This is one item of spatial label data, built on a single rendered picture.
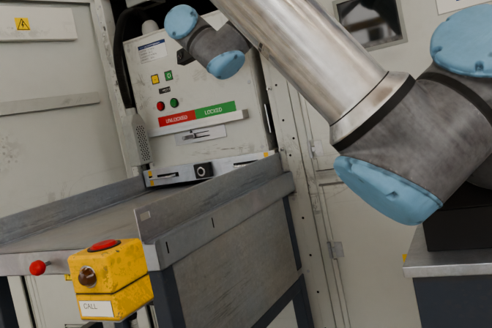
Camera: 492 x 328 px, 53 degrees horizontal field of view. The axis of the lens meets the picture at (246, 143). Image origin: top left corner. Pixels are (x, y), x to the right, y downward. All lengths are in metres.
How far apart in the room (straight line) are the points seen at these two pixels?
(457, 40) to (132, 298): 0.59
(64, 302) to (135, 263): 1.57
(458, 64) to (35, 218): 1.19
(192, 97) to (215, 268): 0.70
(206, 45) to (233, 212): 0.41
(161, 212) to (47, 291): 1.40
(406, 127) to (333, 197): 0.84
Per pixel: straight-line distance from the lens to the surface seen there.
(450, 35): 0.78
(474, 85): 0.74
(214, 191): 1.21
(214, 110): 1.64
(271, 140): 1.59
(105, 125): 1.88
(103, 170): 1.86
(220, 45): 1.23
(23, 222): 1.51
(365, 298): 1.57
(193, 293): 1.11
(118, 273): 0.75
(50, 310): 2.42
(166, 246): 1.00
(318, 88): 0.70
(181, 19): 1.28
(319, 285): 1.63
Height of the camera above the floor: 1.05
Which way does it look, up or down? 3 degrees down
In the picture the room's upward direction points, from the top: 12 degrees counter-clockwise
